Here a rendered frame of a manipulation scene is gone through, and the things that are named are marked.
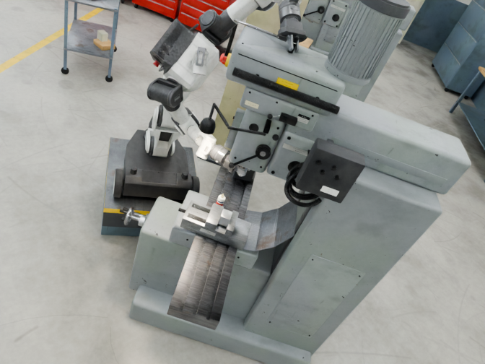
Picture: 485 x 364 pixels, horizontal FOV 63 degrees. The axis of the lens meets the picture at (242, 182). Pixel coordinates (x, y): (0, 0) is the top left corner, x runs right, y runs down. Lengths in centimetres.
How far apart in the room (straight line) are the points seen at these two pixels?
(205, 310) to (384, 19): 138
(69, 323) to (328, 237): 167
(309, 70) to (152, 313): 177
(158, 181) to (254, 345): 124
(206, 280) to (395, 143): 105
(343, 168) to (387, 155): 35
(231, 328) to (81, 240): 127
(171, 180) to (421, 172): 164
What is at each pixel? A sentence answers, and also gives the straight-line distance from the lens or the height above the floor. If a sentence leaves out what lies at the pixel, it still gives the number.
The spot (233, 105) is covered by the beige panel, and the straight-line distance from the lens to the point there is 383.
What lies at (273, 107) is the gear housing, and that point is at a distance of 171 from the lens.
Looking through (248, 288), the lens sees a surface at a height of 53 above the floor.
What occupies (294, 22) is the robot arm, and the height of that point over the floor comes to 199.
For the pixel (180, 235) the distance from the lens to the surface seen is 223.
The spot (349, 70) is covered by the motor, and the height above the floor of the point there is 194.
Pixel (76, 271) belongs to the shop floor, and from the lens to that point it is 299.
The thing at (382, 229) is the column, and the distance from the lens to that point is 196.
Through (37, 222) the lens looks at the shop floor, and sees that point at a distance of 327.
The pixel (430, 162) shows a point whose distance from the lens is 190.
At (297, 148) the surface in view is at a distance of 180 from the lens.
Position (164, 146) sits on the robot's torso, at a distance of 283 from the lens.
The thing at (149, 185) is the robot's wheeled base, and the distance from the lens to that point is 277.
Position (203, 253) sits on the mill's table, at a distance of 203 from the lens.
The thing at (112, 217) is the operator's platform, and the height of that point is 31.
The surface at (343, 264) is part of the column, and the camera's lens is 213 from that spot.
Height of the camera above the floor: 247
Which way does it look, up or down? 39 degrees down
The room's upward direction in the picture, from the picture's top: 22 degrees clockwise
